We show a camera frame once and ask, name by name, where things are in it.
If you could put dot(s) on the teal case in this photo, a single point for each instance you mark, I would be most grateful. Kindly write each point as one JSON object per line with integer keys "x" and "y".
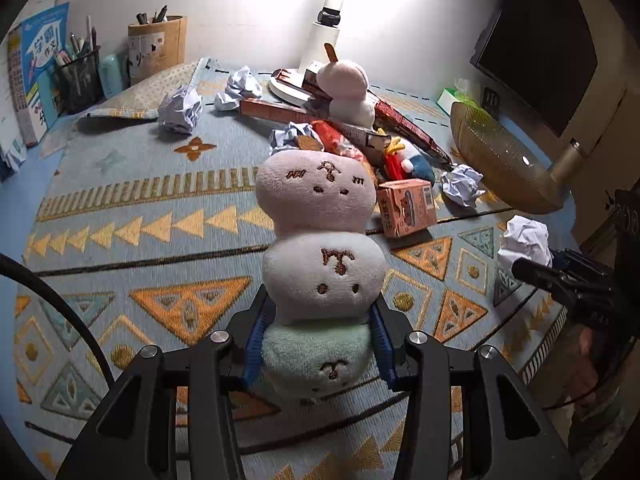
{"x": 114, "y": 76}

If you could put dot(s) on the black mesh pen holder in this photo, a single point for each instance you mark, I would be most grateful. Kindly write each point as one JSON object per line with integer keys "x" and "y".
{"x": 80, "y": 82}

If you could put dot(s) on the red snack packet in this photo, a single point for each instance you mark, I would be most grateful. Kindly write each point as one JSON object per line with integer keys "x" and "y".
{"x": 337, "y": 140}

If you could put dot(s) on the long red snack box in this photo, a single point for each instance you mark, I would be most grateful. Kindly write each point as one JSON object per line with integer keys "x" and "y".
{"x": 410, "y": 127}
{"x": 315, "y": 70}
{"x": 280, "y": 110}

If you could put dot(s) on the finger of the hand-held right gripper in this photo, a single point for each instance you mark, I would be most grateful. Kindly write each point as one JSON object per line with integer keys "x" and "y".
{"x": 540, "y": 275}
{"x": 580, "y": 270}

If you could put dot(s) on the three-ball plush toy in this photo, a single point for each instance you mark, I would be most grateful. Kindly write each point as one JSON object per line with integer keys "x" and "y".
{"x": 320, "y": 265}

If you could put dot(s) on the cardboard pen holder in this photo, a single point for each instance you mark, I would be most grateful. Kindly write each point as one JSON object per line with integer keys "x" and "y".
{"x": 157, "y": 50}

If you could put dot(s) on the blue patterned table mat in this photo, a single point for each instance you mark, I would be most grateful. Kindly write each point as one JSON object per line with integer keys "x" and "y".
{"x": 150, "y": 240}

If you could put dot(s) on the pink and white plush toy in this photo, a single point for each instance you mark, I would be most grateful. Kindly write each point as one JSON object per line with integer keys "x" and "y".
{"x": 345, "y": 85}

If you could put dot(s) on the blue book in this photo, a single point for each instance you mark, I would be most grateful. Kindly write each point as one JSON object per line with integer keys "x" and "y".
{"x": 42, "y": 60}

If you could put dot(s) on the small pink cardboard box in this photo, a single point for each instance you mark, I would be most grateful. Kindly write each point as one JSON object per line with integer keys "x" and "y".
{"x": 405, "y": 207}

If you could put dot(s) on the golden ribbed bowl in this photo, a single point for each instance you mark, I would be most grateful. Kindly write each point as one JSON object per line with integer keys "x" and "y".
{"x": 495, "y": 155}

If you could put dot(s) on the white desk lamp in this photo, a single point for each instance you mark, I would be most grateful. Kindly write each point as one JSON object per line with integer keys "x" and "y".
{"x": 322, "y": 35}

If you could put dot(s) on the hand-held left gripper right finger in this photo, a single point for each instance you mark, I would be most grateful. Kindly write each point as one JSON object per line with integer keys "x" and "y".
{"x": 384, "y": 350}

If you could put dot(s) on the red yellow blue plush toy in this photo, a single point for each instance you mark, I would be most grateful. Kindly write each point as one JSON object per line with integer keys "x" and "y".
{"x": 410, "y": 160}

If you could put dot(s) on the white paper ball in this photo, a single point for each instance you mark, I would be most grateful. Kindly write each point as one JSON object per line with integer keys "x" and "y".
{"x": 525, "y": 242}
{"x": 462, "y": 185}
{"x": 180, "y": 110}
{"x": 290, "y": 137}
{"x": 240, "y": 87}

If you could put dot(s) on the black monitor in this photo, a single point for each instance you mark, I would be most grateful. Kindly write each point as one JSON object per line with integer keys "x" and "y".
{"x": 540, "y": 60}

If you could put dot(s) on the green tissue pack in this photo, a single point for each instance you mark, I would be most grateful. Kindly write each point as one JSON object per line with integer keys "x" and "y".
{"x": 452, "y": 97}

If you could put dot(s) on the beige cylinder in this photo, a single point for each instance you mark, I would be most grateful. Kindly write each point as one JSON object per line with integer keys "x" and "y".
{"x": 569, "y": 162}

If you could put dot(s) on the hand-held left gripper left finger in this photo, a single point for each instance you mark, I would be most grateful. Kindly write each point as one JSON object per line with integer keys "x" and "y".
{"x": 257, "y": 345}

